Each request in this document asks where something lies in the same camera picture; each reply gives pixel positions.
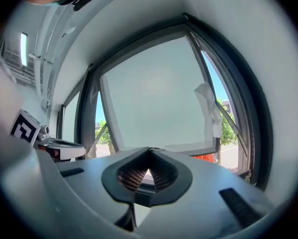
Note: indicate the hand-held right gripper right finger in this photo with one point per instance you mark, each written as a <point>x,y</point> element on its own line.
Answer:
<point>208,195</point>

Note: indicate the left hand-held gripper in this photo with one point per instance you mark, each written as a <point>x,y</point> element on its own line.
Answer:
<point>24,128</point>

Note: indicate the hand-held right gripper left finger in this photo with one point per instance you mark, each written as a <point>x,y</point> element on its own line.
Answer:
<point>94,183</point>

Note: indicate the black framed hinged window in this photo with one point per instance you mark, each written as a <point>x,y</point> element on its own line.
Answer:
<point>258,108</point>

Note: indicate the green tree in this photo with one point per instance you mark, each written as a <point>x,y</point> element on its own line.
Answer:
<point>102,131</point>
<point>228,131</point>

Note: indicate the red banner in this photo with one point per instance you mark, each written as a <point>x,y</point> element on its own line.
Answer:
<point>204,158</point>

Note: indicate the white plastic wrap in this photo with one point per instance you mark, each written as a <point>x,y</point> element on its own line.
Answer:
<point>209,103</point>

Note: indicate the white ceiling vent grille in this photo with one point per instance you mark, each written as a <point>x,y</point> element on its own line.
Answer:
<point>19,68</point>

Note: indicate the long ceiling light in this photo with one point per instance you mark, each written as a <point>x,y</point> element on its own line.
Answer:
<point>23,48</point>

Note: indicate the black head camera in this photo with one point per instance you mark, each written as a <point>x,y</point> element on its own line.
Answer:
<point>82,0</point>

